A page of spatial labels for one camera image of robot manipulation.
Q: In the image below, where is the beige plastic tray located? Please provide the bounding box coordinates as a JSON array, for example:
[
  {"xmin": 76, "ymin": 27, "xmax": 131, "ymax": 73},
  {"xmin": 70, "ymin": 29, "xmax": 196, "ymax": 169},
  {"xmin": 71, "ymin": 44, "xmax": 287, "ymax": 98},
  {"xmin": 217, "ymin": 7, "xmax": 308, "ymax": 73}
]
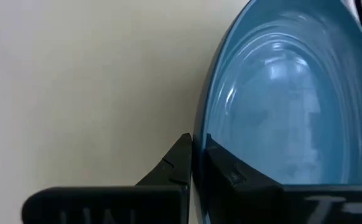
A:
[{"xmin": 0, "ymin": 0, "xmax": 251, "ymax": 224}]

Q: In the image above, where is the blue ceramic plate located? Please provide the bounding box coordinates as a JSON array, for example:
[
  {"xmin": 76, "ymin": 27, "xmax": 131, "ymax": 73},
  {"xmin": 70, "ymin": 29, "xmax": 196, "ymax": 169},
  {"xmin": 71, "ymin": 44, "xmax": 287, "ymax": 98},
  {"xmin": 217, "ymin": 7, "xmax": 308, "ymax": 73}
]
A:
[{"xmin": 192, "ymin": 0, "xmax": 362, "ymax": 224}]

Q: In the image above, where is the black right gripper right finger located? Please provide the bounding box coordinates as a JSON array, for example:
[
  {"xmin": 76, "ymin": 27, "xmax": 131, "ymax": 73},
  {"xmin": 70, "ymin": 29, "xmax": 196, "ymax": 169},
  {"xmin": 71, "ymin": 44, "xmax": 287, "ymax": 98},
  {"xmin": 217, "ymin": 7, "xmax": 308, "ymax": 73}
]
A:
[{"xmin": 204, "ymin": 133, "xmax": 362, "ymax": 224}]

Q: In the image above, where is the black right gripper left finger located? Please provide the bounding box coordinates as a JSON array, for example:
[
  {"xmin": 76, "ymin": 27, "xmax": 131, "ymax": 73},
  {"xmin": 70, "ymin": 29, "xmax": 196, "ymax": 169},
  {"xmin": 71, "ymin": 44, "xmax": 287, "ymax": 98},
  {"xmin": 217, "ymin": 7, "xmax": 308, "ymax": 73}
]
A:
[{"xmin": 21, "ymin": 133, "xmax": 193, "ymax": 224}]

